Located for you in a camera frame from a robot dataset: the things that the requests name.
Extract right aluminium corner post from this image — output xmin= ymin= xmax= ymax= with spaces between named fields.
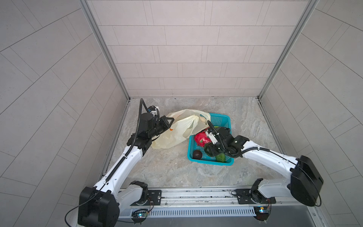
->
xmin=257 ymin=0 xmax=319 ymax=101

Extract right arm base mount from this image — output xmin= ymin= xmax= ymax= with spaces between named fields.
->
xmin=231 ymin=178 xmax=276 ymax=204

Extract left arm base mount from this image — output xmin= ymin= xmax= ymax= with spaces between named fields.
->
xmin=130 ymin=181 xmax=162 ymax=206

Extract pink dragon fruit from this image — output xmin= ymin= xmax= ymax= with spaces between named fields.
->
xmin=194 ymin=131 xmax=212 ymax=147

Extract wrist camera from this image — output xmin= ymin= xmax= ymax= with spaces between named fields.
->
xmin=208 ymin=132 xmax=218 ymax=144
xmin=148 ymin=106 xmax=159 ymax=116

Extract circuit board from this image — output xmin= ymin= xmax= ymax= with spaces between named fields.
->
xmin=131 ymin=209 xmax=149 ymax=224
xmin=253 ymin=206 xmax=271 ymax=222

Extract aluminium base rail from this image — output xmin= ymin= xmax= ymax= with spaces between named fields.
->
xmin=85 ymin=185 xmax=315 ymax=219

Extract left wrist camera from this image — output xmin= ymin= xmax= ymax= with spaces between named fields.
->
xmin=148 ymin=106 xmax=159 ymax=116

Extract translucent cream plastic bag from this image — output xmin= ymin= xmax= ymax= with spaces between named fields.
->
xmin=151 ymin=109 xmax=211 ymax=149

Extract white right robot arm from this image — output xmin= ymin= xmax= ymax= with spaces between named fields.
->
xmin=204 ymin=125 xmax=324 ymax=207

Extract left aluminium corner post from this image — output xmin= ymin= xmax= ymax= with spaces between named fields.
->
xmin=79 ymin=0 xmax=130 ymax=100

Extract teal plastic basket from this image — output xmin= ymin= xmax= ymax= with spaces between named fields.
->
xmin=187 ymin=113 xmax=234 ymax=166

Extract dark purple round fruit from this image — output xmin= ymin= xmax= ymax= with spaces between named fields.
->
xmin=192 ymin=150 xmax=203 ymax=160

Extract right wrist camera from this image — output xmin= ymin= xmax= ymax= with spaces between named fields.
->
xmin=208 ymin=132 xmax=218 ymax=144

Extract left circuit board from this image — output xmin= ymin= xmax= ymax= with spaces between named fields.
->
xmin=131 ymin=209 xmax=149 ymax=224

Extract right circuit board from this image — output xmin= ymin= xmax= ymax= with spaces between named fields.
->
xmin=253 ymin=206 xmax=271 ymax=222

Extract green custard apple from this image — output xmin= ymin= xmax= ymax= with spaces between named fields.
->
xmin=215 ymin=153 xmax=226 ymax=163

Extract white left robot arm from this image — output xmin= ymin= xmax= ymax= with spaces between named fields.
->
xmin=78 ymin=111 xmax=174 ymax=227

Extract aluminium corner post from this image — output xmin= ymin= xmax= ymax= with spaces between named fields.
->
xmin=79 ymin=0 xmax=130 ymax=100
xmin=257 ymin=0 xmax=319 ymax=101

